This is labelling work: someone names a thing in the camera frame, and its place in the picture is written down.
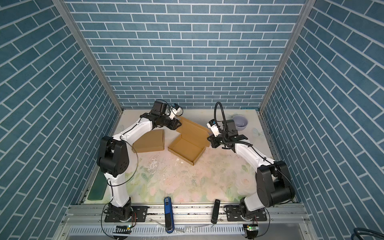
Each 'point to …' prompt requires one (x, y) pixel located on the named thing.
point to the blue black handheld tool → (169, 226)
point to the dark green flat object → (99, 187)
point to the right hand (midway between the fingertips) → (208, 136)
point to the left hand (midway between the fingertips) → (178, 121)
